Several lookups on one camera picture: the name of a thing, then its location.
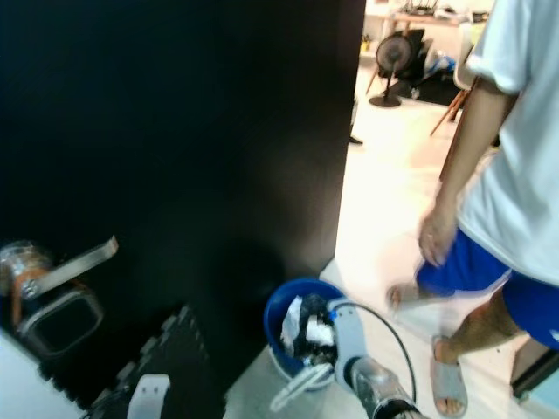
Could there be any silver rimmed door lock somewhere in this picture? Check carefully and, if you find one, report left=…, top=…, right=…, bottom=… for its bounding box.
left=17, top=288, right=106, bottom=359

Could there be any person in white shirt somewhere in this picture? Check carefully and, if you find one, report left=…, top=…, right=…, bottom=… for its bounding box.
left=389, top=0, right=559, bottom=418

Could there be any wooden desk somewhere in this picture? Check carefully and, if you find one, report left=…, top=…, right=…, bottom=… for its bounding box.
left=367, top=4, right=499, bottom=31

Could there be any white paper trash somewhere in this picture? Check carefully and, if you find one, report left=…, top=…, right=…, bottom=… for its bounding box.
left=281, top=295, right=337, bottom=359

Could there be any white chair with wooden legs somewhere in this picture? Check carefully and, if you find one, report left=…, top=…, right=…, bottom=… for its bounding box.
left=431, top=22, right=490, bottom=136

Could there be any black standing fan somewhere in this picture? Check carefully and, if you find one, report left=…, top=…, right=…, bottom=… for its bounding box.
left=369, top=33, right=413, bottom=108

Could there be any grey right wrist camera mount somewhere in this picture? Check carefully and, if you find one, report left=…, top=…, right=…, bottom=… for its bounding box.
left=330, top=301, right=369, bottom=385

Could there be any black door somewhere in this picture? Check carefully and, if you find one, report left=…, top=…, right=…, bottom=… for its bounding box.
left=0, top=0, right=368, bottom=419

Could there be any black interlocking foam mat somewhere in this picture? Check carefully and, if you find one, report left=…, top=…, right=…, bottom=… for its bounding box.
left=57, top=306, right=228, bottom=419

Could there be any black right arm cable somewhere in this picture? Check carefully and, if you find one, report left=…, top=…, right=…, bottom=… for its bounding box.
left=336, top=299, right=418, bottom=402

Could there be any blue bucket with white handle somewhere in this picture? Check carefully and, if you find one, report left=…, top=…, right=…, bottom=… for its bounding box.
left=262, top=278, right=350, bottom=413

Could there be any grey sandal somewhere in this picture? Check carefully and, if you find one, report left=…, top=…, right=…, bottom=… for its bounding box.
left=389, top=281, right=424, bottom=311
left=430, top=336, right=471, bottom=418

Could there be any silver door lever handle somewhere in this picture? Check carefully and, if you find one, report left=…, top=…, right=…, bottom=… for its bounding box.
left=2, top=234, right=119, bottom=302

